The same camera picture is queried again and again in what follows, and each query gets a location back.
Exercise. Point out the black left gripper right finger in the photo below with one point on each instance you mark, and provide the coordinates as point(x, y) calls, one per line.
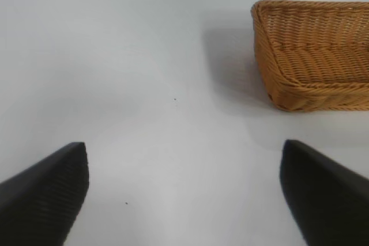
point(328, 200)

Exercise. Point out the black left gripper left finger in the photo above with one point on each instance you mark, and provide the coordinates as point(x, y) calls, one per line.
point(43, 197)

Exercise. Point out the tan woven wicker basket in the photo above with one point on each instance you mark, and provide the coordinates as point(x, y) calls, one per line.
point(317, 64)

